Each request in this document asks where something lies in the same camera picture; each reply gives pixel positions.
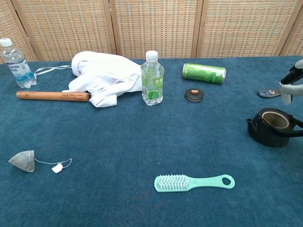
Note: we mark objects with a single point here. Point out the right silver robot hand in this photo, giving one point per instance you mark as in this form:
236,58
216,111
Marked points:
294,88

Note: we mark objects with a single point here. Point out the black cast iron teapot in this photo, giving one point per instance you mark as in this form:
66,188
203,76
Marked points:
267,139

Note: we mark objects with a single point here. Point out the black teapot lid wooden knob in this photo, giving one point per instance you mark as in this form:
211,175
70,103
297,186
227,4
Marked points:
194,97

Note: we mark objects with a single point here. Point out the green drink can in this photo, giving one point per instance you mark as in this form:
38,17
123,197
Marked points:
203,73

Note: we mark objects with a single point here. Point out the mint green plastic brush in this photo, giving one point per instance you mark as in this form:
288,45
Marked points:
203,183

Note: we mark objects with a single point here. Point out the green label water bottle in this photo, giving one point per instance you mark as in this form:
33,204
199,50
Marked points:
152,82

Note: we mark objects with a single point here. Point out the woven bamboo folding screen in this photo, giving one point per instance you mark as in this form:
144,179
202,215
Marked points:
154,28

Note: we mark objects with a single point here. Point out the blue table cover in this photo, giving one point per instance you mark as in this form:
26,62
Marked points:
118,142

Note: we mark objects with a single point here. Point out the white cloth with ribbon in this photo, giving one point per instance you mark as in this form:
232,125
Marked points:
104,71

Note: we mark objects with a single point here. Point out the wooden rolling pin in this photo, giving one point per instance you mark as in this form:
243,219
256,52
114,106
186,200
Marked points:
47,95

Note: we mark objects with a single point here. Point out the blue label water bottle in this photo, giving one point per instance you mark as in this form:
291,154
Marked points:
19,68

